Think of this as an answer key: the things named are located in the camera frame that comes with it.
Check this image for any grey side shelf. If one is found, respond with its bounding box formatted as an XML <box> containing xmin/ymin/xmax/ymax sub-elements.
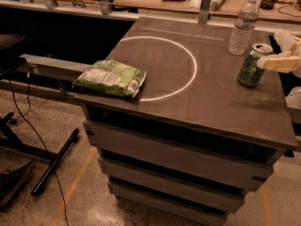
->
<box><xmin>18</xmin><ymin>54</ymin><xmax>90</xmax><ymax>81</ymax></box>

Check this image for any green soda can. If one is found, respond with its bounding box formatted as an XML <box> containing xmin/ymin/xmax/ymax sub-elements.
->
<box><xmin>237</xmin><ymin>42</ymin><xmax>273</xmax><ymax>88</ymax></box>

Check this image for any green chip bag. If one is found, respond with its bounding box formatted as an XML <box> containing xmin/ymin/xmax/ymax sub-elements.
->
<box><xmin>72</xmin><ymin>59</ymin><xmax>147</xmax><ymax>98</ymax></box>

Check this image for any black chair base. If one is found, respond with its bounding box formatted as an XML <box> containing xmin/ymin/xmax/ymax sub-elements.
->
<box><xmin>0</xmin><ymin>111</ymin><xmax>80</xmax><ymax>198</ymax></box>

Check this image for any white plastic bag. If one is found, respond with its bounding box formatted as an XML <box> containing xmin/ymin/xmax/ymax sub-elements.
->
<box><xmin>286</xmin><ymin>87</ymin><xmax>301</xmax><ymax>107</ymax></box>

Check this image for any black round cup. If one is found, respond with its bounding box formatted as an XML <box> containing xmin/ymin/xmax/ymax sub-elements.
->
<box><xmin>260</xmin><ymin>0</ymin><xmax>277</xmax><ymax>10</ymax></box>

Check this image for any black floor cable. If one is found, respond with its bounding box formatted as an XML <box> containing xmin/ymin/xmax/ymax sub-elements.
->
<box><xmin>7</xmin><ymin>73</ymin><xmax>70</xmax><ymax>226</ymax></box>

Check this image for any grey metal post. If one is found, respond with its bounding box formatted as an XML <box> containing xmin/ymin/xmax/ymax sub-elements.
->
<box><xmin>198</xmin><ymin>0</ymin><xmax>211</xmax><ymax>24</ymax></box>

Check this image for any grey drawer cabinet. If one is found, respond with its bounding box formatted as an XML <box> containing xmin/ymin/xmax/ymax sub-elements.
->
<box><xmin>84</xmin><ymin>103</ymin><xmax>296</xmax><ymax>226</ymax></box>

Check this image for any clear plastic water bottle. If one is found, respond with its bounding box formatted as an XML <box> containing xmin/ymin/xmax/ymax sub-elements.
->
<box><xmin>228</xmin><ymin>0</ymin><xmax>260</xmax><ymax>56</ymax></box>

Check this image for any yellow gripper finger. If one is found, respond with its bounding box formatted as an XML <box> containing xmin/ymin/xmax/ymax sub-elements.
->
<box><xmin>274</xmin><ymin>30</ymin><xmax>301</xmax><ymax>55</ymax></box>
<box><xmin>256</xmin><ymin>52</ymin><xmax>301</xmax><ymax>73</ymax></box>

